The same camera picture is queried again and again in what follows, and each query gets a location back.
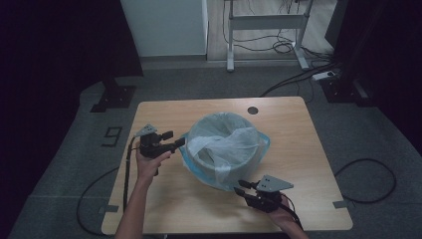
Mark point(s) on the white power strip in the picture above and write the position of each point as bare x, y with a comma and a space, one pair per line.
322, 76

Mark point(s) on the person's right hand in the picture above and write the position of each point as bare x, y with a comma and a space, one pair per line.
283, 217

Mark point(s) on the white metal desk frame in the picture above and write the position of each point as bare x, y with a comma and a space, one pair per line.
265, 22

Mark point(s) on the black stand base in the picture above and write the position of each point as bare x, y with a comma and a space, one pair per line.
114, 96
341, 91

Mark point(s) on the white blue-edged plastic trash bag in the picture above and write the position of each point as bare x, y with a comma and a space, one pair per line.
229, 146

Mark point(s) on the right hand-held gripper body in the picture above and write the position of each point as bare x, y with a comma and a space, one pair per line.
265, 199

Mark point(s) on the round grey trash bin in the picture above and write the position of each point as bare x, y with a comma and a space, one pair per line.
207, 167

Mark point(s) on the white cabinet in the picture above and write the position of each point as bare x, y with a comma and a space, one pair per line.
166, 26

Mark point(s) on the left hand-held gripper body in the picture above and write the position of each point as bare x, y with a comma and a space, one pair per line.
152, 147

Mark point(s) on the grey tape strip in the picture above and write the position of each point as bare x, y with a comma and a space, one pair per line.
111, 208
341, 204

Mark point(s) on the person's left hand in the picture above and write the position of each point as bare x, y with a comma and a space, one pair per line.
146, 167

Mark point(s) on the black round table grommet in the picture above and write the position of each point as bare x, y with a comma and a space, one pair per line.
252, 110

